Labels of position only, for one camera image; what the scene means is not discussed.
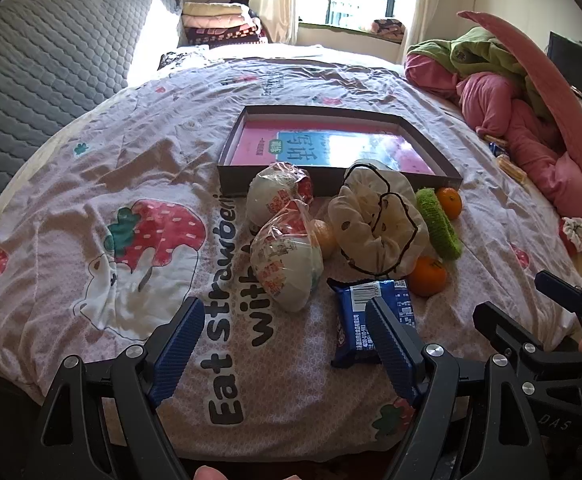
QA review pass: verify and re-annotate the grey quilted headboard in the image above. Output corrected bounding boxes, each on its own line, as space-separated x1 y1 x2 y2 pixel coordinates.
0 0 184 233

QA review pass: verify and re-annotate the bun with red label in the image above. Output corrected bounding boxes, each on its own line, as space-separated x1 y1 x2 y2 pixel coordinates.
249 200 324 312
246 162 316 226

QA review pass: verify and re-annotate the person's left hand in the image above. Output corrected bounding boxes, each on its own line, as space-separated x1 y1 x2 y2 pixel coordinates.
194 465 282 480

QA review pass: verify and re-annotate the strawberry printed bedsheet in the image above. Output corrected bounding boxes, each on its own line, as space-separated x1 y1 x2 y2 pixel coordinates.
0 42 582 456

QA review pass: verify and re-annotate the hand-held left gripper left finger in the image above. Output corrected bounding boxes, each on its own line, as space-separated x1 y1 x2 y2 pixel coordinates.
26 296 207 480

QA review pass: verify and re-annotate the green blanket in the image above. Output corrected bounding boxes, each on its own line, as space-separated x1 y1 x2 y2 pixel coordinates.
408 25 552 116

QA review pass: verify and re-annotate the orange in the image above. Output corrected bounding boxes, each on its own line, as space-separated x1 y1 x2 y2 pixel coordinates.
410 256 448 297
435 186 464 220

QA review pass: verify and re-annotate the small tan round fruit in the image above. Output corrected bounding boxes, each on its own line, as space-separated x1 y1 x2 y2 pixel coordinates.
311 220 339 260

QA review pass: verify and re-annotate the white bag with black cord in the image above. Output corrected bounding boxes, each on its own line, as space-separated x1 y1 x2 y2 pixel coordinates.
327 159 429 277

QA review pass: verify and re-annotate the red and white scrunchie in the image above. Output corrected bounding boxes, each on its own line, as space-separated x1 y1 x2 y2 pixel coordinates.
558 216 582 253

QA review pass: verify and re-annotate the black and white patterned pillow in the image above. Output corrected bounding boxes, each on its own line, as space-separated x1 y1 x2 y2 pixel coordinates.
158 47 209 68

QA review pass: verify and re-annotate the green fuzzy scrunchie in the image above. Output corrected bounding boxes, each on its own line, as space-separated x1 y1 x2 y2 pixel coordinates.
416 187 464 261

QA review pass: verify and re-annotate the black television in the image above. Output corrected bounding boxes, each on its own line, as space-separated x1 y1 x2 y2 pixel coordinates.
546 31 582 113

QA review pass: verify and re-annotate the patterned folded blanket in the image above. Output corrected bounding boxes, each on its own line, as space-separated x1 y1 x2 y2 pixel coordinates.
371 17 407 41

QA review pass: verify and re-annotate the pink quilt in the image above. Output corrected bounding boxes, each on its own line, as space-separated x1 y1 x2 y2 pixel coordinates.
403 52 582 261

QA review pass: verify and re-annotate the stack of folded blankets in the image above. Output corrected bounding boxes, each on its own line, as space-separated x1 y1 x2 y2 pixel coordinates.
181 1 264 46

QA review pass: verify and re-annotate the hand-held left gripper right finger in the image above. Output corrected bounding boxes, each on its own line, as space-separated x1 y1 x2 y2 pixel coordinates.
365 297 566 480

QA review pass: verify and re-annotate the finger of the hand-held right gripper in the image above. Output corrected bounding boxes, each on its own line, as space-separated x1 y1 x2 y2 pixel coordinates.
535 270 582 321
472 301 562 391

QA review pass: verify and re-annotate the pink padded mat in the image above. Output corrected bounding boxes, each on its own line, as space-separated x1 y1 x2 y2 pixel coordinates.
457 10 582 181

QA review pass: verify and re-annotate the brown cardboard box tray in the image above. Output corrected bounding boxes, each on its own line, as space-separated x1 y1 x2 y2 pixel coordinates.
217 105 464 196

